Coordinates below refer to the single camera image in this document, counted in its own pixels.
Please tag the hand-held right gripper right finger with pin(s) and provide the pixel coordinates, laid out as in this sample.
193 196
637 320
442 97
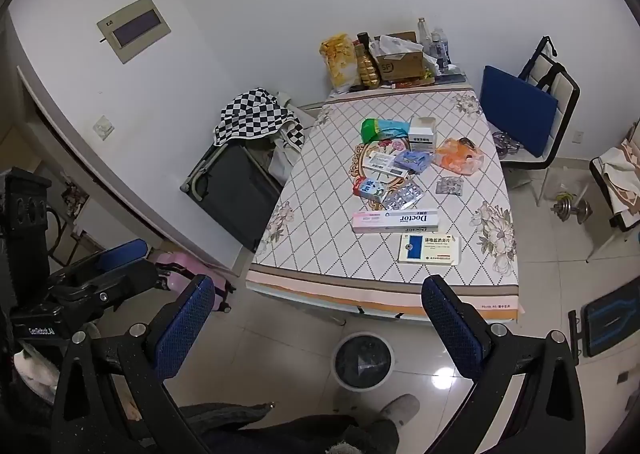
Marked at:
450 329

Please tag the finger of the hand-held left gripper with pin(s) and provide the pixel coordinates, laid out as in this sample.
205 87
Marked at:
120 279
122 251

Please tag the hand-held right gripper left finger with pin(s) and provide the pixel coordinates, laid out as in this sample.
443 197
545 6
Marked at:
185 324

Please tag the white cardboard box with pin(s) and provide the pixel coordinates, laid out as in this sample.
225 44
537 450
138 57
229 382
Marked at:
422 131

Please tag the round white trash bin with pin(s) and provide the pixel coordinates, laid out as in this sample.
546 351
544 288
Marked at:
362 361

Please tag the white fuzzy cloth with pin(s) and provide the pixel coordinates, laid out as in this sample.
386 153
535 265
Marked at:
35 371

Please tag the pink suitcase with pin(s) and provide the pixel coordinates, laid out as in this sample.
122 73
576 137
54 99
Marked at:
175 270

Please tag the blue cream medicine box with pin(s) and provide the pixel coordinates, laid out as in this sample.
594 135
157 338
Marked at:
430 246

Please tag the grey slipper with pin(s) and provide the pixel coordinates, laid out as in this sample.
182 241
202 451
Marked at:
398 411

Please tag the pink white toothpaste box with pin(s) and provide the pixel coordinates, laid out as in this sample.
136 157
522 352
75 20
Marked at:
395 221

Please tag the black folding chair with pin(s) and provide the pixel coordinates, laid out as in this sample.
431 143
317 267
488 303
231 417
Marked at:
235 194

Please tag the large silver blister pack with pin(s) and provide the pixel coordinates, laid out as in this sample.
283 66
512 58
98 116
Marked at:
402 196

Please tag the small silver blister pack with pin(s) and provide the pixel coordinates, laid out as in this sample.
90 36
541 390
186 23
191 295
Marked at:
449 185

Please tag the black blue exercise board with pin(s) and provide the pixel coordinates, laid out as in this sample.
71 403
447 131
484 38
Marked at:
607 329

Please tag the small blue drink carton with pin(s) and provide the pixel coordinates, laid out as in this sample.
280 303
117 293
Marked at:
367 189

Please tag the table with patterned cloth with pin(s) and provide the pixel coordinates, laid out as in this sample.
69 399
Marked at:
310 214

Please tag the metal dumbbell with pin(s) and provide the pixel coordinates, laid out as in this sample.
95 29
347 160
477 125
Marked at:
570 208

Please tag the crumpled blue plastic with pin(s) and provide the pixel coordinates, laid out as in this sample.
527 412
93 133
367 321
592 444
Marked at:
412 161

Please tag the orange plastic bag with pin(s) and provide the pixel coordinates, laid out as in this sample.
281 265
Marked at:
457 154

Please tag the white barcode carton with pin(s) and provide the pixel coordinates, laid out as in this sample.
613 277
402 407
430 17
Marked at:
384 165

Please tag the black white checkered cloth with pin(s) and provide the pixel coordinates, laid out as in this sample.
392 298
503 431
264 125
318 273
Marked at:
255 116

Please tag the black framed chair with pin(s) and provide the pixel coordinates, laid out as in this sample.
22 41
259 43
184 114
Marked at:
615 221

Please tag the teal green packet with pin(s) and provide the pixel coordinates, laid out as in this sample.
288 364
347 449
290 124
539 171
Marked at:
382 130

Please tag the beige cloth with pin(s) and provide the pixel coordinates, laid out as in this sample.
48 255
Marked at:
620 169

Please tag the brown cardboard box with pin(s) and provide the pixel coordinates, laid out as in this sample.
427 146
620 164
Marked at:
400 66

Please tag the black white chair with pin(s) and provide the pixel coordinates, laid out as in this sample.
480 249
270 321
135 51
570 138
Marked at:
562 84

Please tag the gold bottle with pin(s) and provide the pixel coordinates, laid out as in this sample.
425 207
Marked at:
368 66

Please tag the clear water bottle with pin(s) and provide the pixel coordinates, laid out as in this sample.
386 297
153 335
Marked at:
440 49

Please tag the yellow snack bag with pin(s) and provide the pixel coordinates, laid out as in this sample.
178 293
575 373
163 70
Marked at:
340 61

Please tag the white plastic bag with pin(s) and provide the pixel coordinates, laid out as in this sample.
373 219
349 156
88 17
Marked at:
395 45

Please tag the tall clear bottle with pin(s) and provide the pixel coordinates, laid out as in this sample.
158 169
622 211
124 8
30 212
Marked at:
422 31

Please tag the white wall switch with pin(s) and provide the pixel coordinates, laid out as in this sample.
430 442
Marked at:
103 126

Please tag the beige wall panel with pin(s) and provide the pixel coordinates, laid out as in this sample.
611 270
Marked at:
132 29

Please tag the white wall socket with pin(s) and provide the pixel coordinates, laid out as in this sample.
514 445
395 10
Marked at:
578 136

